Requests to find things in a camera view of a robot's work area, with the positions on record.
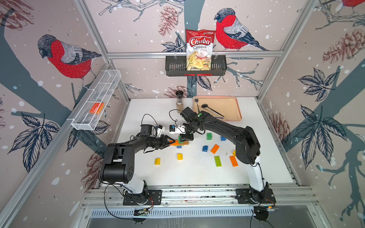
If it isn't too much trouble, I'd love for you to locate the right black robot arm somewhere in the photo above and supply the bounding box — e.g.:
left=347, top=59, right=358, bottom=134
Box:
left=180, top=107, right=272, bottom=204

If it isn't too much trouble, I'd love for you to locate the glass spice shaker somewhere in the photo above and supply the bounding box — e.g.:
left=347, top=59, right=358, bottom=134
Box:
left=175, top=90, right=184, bottom=111

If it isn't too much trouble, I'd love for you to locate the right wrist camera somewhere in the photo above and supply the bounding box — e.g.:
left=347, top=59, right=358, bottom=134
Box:
left=169, top=125, right=186, bottom=134

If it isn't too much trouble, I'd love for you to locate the yellow brick left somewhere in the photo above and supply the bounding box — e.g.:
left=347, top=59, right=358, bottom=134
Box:
left=155, top=158, right=161, bottom=165

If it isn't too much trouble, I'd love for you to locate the orange block in wire basket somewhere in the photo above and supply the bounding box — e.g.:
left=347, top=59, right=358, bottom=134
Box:
left=89, top=103, right=105, bottom=115

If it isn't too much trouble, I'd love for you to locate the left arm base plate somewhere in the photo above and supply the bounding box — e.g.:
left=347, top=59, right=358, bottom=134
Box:
left=123, top=190, right=162, bottom=206

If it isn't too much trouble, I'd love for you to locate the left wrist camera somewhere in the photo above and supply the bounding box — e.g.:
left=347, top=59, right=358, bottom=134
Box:
left=139, top=124, right=165, bottom=137

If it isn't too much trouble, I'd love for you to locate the Chuba cassava chips bag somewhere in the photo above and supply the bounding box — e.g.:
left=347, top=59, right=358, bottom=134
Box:
left=186, top=29, right=215, bottom=71

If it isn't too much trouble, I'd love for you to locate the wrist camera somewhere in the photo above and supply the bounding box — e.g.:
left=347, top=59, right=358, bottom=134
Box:
left=169, top=125, right=186, bottom=134
left=139, top=124, right=165, bottom=137

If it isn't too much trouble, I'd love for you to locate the green square brick back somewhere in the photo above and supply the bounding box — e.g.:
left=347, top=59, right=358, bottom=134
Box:
left=206, top=133, right=213, bottom=140

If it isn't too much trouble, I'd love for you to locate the black spoon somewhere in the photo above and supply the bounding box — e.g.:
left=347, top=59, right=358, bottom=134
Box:
left=202, top=104, right=224, bottom=117

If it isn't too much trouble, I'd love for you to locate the orange brick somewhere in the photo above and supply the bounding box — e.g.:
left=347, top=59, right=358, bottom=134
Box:
left=211, top=144, right=220, bottom=154
left=170, top=140, right=180, bottom=146
left=229, top=155, right=238, bottom=167

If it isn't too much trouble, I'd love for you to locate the beige tray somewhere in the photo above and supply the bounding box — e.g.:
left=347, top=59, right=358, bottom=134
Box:
left=193, top=96, right=242, bottom=121

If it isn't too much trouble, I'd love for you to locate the orange flat brick right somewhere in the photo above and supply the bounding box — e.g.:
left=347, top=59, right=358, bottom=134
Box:
left=229, top=155, right=238, bottom=167

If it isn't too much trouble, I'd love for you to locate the small grey spoon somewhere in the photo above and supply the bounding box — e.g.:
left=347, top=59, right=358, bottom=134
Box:
left=194, top=98, right=200, bottom=113

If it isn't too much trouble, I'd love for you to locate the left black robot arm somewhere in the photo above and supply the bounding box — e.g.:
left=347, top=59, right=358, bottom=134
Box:
left=98, top=135, right=176, bottom=205

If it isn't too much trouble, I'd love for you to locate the black wall basket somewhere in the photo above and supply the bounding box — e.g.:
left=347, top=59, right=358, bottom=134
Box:
left=165, top=55, right=227, bottom=77

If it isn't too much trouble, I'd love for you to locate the orange brick centre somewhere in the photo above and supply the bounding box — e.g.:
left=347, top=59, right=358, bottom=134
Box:
left=211, top=144, right=220, bottom=154

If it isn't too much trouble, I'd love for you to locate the lime green flat brick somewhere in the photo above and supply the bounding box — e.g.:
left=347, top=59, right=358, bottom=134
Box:
left=214, top=156, right=222, bottom=167

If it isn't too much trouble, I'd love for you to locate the white wire wall basket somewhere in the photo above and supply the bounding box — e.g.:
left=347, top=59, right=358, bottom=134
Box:
left=71, top=69, right=121, bottom=131

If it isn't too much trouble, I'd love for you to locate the orange brick front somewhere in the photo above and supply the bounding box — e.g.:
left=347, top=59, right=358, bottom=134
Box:
left=170, top=140, right=180, bottom=146

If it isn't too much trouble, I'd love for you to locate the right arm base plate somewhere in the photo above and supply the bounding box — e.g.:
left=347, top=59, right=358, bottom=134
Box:
left=235, top=188, right=276, bottom=204

